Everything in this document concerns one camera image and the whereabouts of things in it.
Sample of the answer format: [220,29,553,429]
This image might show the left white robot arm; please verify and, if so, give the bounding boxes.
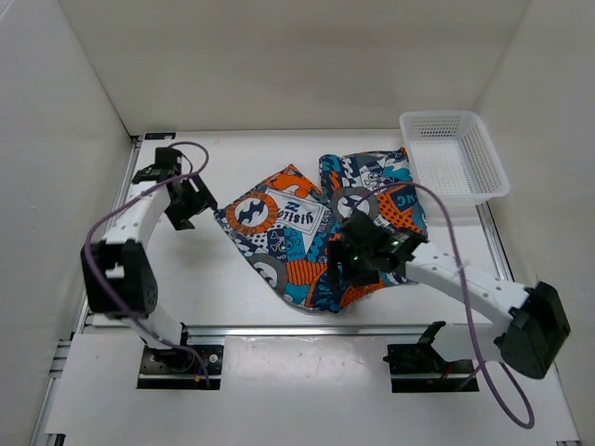
[81,141,218,372]

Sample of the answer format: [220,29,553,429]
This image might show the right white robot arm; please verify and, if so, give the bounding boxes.
[328,210,571,379]

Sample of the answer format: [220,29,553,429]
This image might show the front aluminium rail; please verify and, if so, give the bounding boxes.
[187,324,429,337]

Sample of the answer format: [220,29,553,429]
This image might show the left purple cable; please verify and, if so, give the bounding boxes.
[81,140,211,389]

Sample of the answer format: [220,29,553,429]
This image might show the right aluminium rail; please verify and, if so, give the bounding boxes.
[476,203,514,282]

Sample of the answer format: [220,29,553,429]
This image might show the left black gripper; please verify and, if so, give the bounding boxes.
[165,173,218,231]

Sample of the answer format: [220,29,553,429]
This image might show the small black label sticker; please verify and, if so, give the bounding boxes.
[144,132,177,140]

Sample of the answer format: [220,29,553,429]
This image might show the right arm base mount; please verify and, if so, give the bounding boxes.
[383,344,479,394]

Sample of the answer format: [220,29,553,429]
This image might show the colourful patterned shorts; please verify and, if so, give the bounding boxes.
[215,148,427,313]

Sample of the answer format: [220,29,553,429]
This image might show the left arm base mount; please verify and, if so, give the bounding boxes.
[137,336,225,391]

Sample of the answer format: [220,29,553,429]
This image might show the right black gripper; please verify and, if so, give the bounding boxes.
[324,240,380,287]

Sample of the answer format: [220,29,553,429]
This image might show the white plastic basket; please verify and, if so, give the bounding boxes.
[399,110,510,207]

